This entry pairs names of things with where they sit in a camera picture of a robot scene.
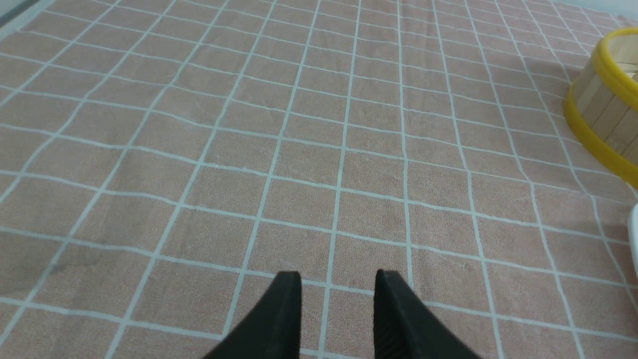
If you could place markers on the pink grid tablecloth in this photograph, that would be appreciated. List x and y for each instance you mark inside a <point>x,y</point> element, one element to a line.
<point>162,160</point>

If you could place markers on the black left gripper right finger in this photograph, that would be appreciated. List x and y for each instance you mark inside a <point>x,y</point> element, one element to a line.
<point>404,328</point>

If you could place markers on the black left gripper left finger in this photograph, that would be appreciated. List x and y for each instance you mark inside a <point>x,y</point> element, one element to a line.
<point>272,329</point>

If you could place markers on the bamboo steamer basket yellow rim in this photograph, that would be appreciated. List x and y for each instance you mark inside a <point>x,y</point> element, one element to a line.
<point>601,107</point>

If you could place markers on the white square plate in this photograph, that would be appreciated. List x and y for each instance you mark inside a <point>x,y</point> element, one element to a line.
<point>632,227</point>

